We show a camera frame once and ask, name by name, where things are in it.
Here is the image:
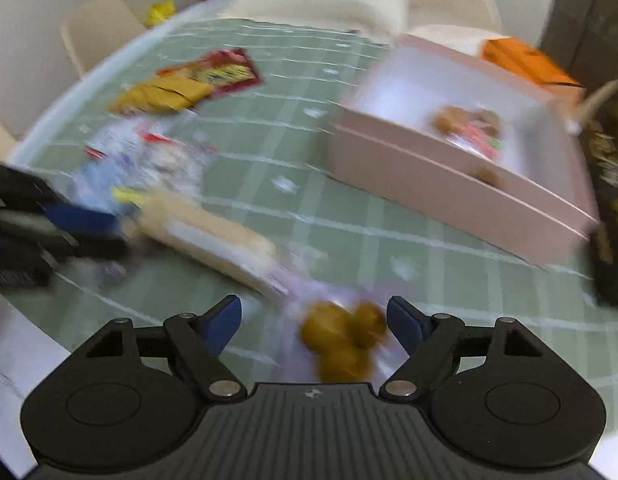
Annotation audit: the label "dark cabinet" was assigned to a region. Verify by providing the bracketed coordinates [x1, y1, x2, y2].
[539, 0, 618, 76]

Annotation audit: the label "green checked tablecloth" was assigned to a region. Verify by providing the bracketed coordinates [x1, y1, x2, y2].
[6, 17, 618, 431]

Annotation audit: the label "cream cartoon print cloth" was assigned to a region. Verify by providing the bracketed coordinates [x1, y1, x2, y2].
[224, 0, 410, 43]

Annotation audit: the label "orange cardboard box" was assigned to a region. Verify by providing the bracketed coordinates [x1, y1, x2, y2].
[481, 37, 584, 91]

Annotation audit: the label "red chicken snack packet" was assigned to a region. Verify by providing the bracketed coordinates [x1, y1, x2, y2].
[156, 49, 264, 98]

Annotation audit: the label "white snack packet red edges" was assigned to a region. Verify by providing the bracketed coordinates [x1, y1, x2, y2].
[84, 125, 220, 196]

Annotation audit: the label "yellow plastic bag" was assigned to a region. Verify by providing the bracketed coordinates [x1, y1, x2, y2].
[146, 1, 177, 28]

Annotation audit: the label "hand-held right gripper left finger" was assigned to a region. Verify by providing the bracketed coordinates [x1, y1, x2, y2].
[71, 295, 243, 403]

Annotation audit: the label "black printed bag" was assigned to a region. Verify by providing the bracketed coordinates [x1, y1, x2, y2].
[584, 105, 618, 311]

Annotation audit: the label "long beige snack stick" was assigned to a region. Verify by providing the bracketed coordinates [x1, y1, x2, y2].
[114, 187, 290, 301]

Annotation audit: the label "reddish snack packet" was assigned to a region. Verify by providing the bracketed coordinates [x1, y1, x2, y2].
[449, 129, 504, 162]

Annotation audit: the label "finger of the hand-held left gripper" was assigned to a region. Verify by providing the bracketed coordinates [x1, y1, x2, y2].
[0, 160, 117, 236]
[0, 212, 130, 263]

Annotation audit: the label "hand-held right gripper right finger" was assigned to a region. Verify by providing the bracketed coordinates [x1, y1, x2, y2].
[379, 296, 552, 402]

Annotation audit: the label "brown pastry snack packet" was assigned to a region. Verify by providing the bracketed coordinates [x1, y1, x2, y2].
[434, 105, 504, 136]

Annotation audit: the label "pink cardboard box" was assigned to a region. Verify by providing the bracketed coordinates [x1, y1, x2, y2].
[326, 34, 602, 266]

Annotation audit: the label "beige chair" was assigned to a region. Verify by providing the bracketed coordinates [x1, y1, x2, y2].
[61, 0, 150, 78]

